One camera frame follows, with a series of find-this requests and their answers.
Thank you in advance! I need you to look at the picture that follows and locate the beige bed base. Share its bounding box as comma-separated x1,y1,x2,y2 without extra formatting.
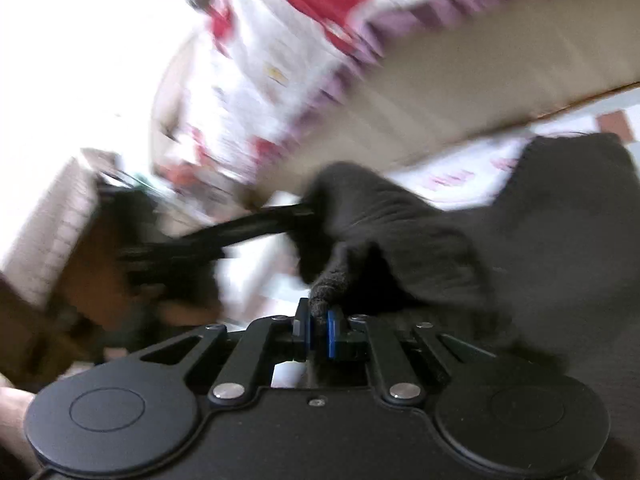
239,0,639,208

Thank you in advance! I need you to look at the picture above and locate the checkered pink white mat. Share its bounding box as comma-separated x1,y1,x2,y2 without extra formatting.
216,86,639,332

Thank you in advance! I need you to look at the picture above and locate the dark grey knit sweater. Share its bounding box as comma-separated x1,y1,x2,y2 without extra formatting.
294,133,639,388

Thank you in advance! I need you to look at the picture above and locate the quilted bedspread with purple ruffle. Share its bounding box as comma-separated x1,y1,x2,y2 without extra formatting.
152,0,512,213

